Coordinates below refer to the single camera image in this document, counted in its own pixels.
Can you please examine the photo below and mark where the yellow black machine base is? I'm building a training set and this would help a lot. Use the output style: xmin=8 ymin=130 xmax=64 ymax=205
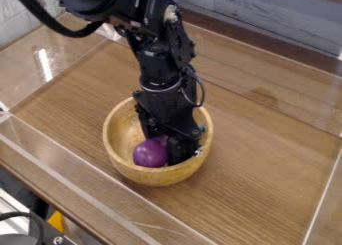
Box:
xmin=0 ymin=208 xmax=105 ymax=245

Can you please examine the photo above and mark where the brown wooden bowl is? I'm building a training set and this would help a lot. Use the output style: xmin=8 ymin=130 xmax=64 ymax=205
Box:
xmin=101 ymin=97 xmax=214 ymax=187

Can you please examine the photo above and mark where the clear acrylic tray wall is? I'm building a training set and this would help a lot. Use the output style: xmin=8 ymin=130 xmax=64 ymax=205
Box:
xmin=0 ymin=103 xmax=218 ymax=245

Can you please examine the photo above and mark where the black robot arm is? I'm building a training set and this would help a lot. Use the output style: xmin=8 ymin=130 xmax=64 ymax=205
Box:
xmin=19 ymin=0 xmax=206 ymax=165

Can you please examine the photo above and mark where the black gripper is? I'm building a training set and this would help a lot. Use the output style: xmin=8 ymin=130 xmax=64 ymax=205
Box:
xmin=133 ymin=85 xmax=202 ymax=166

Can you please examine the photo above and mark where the purple toy eggplant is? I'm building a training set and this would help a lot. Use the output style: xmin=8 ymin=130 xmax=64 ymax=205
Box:
xmin=132 ymin=123 xmax=207 ymax=169

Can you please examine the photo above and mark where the black cable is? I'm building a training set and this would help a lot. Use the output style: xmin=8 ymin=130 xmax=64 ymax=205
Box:
xmin=0 ymin=211 xmax=44 ymax=245

